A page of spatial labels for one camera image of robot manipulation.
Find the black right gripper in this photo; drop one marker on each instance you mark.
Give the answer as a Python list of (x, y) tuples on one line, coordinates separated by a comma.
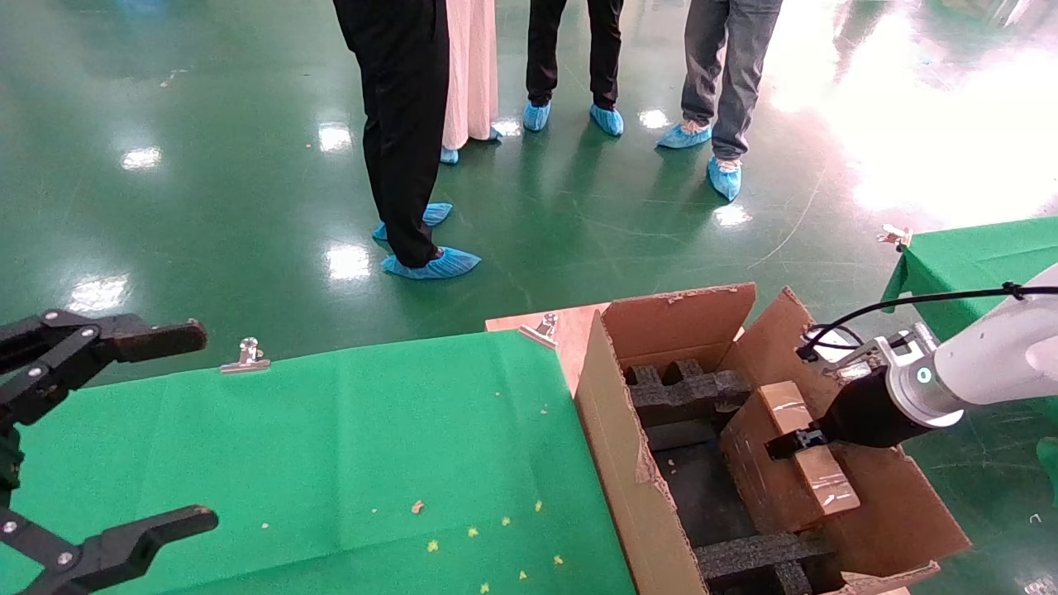
[(868, 413)]

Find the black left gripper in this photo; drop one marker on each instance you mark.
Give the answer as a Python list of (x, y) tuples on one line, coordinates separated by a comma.
[(7, 463)]

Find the small brown cardboard box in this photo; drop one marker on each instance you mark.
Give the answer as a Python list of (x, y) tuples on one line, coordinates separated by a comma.
[(760, 471)]

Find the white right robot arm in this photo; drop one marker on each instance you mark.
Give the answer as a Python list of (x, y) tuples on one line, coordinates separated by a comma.
[(992, 364)]

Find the large open cardboard carton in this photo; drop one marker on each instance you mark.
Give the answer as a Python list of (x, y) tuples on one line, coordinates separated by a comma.
[(612, 430)]

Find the black foam insert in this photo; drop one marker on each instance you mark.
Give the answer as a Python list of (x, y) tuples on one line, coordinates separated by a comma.
[(686, 397), (752, 554)]

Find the metal binder clip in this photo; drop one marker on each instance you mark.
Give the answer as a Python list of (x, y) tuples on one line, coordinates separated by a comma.
[(245, 357), (541, 330), (895, 237)]

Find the large green tablecloth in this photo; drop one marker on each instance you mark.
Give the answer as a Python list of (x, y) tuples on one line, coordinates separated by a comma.
[(331, 446)]

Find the small green tablecloth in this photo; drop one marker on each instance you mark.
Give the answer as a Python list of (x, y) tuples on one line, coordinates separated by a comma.
[(967, 256)]

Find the person in grey jeans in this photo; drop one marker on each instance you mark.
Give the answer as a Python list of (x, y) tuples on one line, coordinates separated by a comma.
[(736, 66)]

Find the person in black wide trousers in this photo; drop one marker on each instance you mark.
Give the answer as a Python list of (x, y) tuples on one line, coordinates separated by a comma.
[(405, 124)]

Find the person in black slim trousers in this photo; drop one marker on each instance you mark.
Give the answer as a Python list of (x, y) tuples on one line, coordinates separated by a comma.
[(545, 49)]

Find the person in pink skirt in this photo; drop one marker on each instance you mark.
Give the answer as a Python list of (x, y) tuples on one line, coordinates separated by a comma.
[(471, 74)]

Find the silver camera mounting bracket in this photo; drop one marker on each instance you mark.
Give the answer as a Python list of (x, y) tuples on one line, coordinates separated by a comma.
[(880, 351)]

